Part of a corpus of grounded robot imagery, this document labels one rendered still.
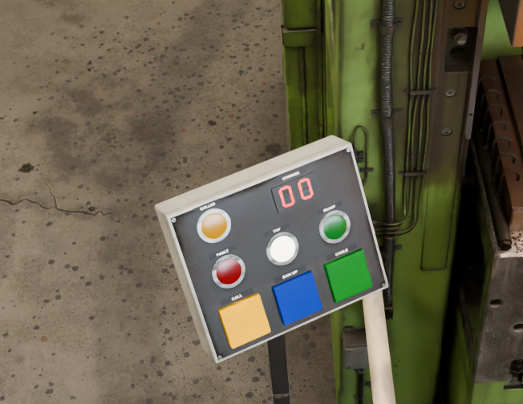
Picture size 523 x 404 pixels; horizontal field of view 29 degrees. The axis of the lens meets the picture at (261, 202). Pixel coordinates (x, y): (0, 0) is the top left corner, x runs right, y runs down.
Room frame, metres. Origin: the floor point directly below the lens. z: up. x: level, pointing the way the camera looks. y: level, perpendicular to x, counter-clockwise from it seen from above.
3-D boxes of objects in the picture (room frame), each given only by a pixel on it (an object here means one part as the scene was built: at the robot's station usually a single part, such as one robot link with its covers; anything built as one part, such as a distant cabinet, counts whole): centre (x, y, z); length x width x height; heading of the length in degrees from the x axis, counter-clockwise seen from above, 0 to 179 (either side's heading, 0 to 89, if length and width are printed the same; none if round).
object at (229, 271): (1.03, 0.06, 1.09); 0.05 x 0.03 x 0.04; 87
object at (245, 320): (0.99, 0.05, 1.01); 0.07 x 0.05 x 0.07; 112
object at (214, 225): (1.07, 0.08, 1.16); 0.05 x 0.03 x 0.04; 87
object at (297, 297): (1.03, -0.04, 1.01); 0.07 x 0.05 x 0.07; 112
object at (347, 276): (1.06, -0.14, 1.01); 0.07 x 0.05 x 0.07; 112
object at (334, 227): (1.11, -0.12, 1.09); 0.05 x 0.03 x 0.04; 87
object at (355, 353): (1.33, -0.21, 0.36); 0.09 x 0.07 x 0.12; 87
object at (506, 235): (1.35, -0.45, 0.93); 0.40 x 0.03 x 0.03; 177
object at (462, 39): (1.36, -0.37, 1.24); 0.03 x 0.03 x 0.07; 87
